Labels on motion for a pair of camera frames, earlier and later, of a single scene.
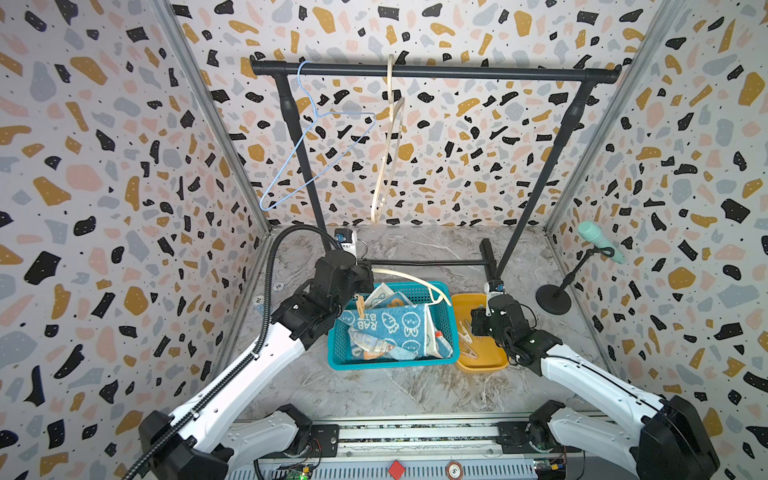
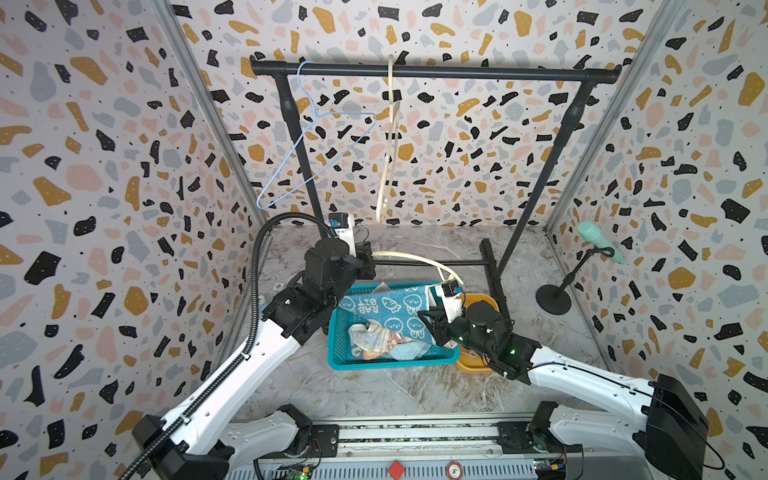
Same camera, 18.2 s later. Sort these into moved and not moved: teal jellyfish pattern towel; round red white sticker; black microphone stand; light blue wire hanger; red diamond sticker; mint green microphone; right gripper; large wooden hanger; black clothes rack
Moved: right gripper; teal jellyfish pattern towel; large wooden hanger
Not moved: red diamond sticker; round red white sticker; mint green microphone; light blue wire hanger; black microphone stand; black clothes rack
